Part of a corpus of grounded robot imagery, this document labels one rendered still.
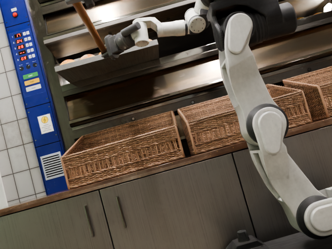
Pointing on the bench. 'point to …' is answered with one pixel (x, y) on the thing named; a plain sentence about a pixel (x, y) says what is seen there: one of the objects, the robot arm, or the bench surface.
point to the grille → (52, 165)
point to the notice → (45, 123)
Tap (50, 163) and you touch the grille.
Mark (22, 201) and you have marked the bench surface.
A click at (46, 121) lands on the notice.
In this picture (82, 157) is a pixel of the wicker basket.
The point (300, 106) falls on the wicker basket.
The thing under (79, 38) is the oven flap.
